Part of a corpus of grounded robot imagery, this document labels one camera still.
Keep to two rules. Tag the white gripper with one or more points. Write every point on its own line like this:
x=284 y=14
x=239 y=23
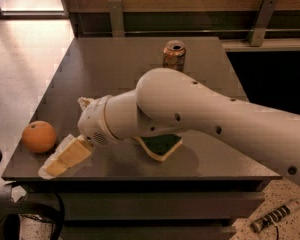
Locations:
x=93 y=122

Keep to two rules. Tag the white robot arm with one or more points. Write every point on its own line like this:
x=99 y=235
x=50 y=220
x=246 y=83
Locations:
x=166 y=101

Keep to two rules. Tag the orange fruit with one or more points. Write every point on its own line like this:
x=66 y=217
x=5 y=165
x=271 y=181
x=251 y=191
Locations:
x=39 y=136

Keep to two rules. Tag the green yellow sponge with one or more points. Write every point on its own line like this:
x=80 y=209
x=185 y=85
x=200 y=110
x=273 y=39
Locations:
x=159 y=148

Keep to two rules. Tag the black chair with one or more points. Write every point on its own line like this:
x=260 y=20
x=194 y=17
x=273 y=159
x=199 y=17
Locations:
x=26 y=220

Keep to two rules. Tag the orange soda can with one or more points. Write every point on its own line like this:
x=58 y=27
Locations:
x=174 y=54

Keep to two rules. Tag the grey table drawer unit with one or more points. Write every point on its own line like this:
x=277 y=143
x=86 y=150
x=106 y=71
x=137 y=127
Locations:
x=120 y=193

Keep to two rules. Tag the striped power strip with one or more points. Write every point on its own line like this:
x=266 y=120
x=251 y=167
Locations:
x=275 y=216

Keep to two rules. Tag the left metal bracket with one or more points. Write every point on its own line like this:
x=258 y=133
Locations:
x=116 y=18

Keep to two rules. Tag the metal bracket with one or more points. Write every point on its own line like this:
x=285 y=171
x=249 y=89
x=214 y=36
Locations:
x=116 y=18
x=257 y=33

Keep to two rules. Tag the right metal bracket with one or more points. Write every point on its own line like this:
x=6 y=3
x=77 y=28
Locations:
x=257 y=33

